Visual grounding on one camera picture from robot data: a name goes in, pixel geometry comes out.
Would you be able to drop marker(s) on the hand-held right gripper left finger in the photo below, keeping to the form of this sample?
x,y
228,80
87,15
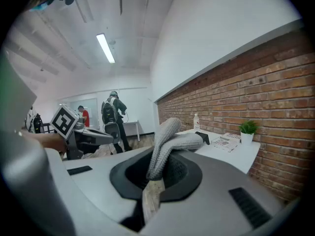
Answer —
x,y
81,195

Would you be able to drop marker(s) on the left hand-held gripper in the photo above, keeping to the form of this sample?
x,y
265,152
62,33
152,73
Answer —
x,y
64,119

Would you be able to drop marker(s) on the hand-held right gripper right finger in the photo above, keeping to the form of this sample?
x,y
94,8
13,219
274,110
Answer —
x,y
214,195

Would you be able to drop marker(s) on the black telephone handset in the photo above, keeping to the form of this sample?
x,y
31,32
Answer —
x,y
199,133

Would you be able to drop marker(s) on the grey knitted cloth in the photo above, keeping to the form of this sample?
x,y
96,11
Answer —
x,y
169,136

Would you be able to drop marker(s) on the person's left forearm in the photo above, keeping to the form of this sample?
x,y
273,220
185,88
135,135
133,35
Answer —
x,y
53,141

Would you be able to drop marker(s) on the black telephone base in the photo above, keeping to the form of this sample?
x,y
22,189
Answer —
x,y
205,139

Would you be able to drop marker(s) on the grey backpack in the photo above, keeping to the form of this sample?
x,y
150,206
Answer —
x,y
108,112

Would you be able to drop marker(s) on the small white table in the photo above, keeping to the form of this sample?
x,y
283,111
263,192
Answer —
x,y
131,124

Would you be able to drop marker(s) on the printed newspaper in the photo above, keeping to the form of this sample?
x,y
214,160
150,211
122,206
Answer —
x,y
226,141

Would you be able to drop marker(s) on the small green potted plant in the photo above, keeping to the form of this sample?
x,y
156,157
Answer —
x,y
248,130

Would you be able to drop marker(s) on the clear plastic water bottle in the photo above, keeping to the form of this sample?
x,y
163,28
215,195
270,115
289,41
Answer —
x,y
196,123

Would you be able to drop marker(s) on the long ceiling light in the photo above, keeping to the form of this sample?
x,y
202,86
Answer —
x,y
105,48

